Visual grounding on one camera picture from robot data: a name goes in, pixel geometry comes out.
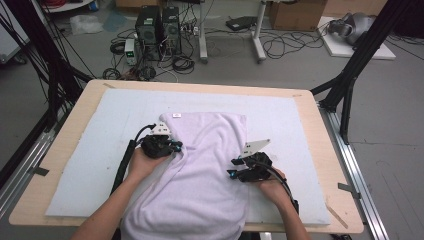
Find person's right hand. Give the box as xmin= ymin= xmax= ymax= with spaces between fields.
xmin=258 ymin=168 xmax=291 ymax=206

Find grey headset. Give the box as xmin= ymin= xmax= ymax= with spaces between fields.
xmin=327 ymin=12 xmax=376 ymax=46

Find white desk leg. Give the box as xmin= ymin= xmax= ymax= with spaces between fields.
xmin=251 ymin=0 xmax=268 ymax=64
xmin=198 ymin=0 xmax=210 ymax=64

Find teal floor sheet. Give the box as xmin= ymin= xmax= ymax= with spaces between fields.
xmin=102 ymin=9 xmax=128 ymax=33

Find white floor board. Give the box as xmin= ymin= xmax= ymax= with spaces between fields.
xmin=316 ymin=15 xmax=397 ymax=61

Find grey tape strip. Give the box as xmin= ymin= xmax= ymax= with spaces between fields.
xmin=337 ymin=182 xmax=362 ymax=200

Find large brown cardboard box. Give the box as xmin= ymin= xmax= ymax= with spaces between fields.
xmin=323 ymin=0 xmax=390 ymax=18

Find aluminium rail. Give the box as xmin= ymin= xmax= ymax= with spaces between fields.
xmin=319 ymin=106 xmax=390 ymax=240
xmin=0 ymin=128 xmax=56 ymax=218

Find white power supply unit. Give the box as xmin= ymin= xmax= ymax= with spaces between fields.
xmin=124 ymin=38 xmax=138 ymax=66

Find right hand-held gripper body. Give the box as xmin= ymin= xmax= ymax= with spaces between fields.
xmin=239 ymin=139 xmax=275 ymax=184

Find black floor cable tangle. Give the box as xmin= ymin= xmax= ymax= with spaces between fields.
xmin=259 ymin=28 xmax=330 ymax=61

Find black tape strip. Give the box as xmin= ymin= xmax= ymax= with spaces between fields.
xmin=28 ymin=165 xmax=51 ymax=177

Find white foam mat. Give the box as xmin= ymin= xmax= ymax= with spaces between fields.
xmin=44 ymin=88 xmax=331 ymax=225

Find left hand-held gripper cable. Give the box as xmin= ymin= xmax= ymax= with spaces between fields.
xmin=110 ymin=123 xmax=157 ymax=196

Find black metal stand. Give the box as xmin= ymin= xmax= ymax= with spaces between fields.
xmin=0 ymin=0 xmax=94 ymax=188
xmin=309 ymin=0 xmax=414 ymax=145

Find clear plastic bag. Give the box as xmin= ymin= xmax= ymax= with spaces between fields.
xmin=69 ymin=13 xmax=105 ymax=36

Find pale pink towel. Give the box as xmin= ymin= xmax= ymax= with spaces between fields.
xmin=120 ymin=111 xmax=249 ymax=240

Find person's left hand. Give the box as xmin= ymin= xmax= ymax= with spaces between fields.
xmin=127 ymin=148 xmax=171 ymax=185

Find hand-held gripper cable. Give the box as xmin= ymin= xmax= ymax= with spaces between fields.
xmin=110 ymin=123 xmax=157 ymax=196
xmin=263 ymin=161 xmax=300 ymax=215

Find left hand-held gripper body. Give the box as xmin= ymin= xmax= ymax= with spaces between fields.
xmin=140 ymin=121 xmax=175 ymax=160

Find person's dark lap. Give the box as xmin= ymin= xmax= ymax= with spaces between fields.
xmin=111 ymin=230 xmax=261 ymax=240

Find right hand-held gripper cable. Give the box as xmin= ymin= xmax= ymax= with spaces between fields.
xmin=263 ymin=161 xmax=300 ymax=215

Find white round table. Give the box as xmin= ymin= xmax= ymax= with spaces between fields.
xmin=39 ymin=0 xmax=96 ymax=14

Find black computer tower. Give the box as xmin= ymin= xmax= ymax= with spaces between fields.
xmin=161 ymin=5 xmax=183 ymax=56
xmin=134 ymin=5 xmax=163 ymax=62

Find black flat device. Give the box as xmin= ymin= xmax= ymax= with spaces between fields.
xmin=225 ymin=15 xmax=258 ymax=32

